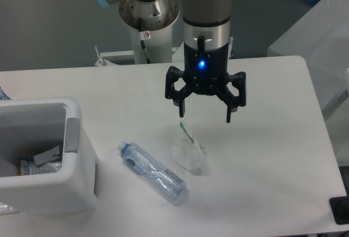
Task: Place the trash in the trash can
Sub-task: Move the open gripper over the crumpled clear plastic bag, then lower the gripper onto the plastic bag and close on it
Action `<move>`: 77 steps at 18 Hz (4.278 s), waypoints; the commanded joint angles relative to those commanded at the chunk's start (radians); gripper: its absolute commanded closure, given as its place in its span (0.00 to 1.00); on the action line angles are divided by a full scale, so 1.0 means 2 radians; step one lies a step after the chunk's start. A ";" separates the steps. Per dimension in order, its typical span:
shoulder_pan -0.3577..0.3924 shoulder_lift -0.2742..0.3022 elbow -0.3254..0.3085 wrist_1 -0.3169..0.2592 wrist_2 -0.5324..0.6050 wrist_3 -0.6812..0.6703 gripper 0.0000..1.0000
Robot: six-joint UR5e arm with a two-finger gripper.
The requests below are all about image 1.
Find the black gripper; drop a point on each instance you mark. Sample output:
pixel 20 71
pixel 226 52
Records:
pixel 206 73

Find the clear plastic bag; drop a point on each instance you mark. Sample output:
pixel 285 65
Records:
pixel 185 149

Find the clear blue plastic bottle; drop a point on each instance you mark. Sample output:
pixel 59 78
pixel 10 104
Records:
pixel 168 183

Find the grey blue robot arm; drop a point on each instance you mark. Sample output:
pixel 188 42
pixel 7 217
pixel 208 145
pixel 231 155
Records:
pixel 206 40

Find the white trash can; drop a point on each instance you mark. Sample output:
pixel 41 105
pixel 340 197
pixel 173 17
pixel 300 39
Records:
pixel 33 126

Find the translucent white box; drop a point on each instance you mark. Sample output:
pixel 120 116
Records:
pixel 321 38

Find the grey wrapper in bin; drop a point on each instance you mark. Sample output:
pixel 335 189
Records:
pixel 47 156

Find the black device at edge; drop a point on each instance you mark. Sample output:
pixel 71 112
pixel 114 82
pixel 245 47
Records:
pixel 339 207

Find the crushed bottle in bin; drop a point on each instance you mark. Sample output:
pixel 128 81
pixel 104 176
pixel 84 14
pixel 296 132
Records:
pixel 28 167

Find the blue patterned packet left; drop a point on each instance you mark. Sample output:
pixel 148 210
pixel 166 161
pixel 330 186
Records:
pixel 3 95

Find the clear plastic wrap left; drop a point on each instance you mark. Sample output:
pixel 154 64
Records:
pixel 7 209

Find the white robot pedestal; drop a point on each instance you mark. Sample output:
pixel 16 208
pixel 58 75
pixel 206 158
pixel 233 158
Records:
pixel 150 26

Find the white pedestal base frame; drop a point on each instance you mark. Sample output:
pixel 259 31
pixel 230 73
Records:
pixel 128 58

